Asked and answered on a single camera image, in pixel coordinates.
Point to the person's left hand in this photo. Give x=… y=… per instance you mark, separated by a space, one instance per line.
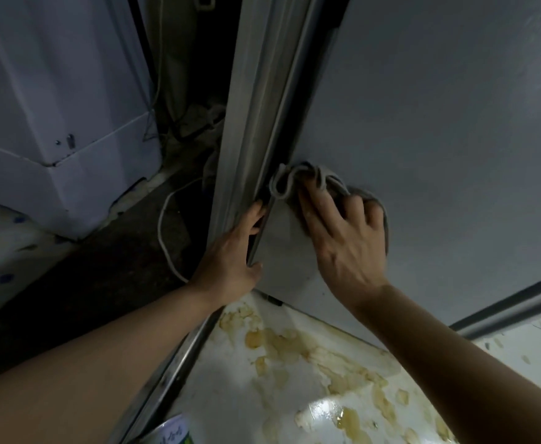
x=226 y=263

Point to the person's right hand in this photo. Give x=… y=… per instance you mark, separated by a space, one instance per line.
x=351 y=254

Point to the person's left thumb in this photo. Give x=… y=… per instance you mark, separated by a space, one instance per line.
x=253 y=271

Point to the person's right middle finger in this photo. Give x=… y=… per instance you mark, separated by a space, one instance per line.
x=328 y=198

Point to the person's right little finger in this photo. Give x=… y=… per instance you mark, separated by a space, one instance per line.
x=376 y=221

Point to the grey cleaning cloth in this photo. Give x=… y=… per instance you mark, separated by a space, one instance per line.
x=282 y=180

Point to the grey door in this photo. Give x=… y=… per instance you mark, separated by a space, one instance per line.
x=437 y=134

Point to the person's right forearm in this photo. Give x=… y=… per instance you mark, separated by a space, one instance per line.
x=460 y=379

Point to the person's left forearm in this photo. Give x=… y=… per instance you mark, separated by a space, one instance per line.
x=94 y=369

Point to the metal threshold strip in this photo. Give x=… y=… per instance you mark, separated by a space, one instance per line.
x=177 y=365

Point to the white blue-dotted floor mat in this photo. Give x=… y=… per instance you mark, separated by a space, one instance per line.
x=6 y=254

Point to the white washing machine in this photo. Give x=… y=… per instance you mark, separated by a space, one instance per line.
x=43 y=87

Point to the grey door frame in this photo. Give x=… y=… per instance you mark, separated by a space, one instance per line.
x=247 y=110

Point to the grey metal rail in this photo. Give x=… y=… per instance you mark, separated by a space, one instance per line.
x=515 y=305

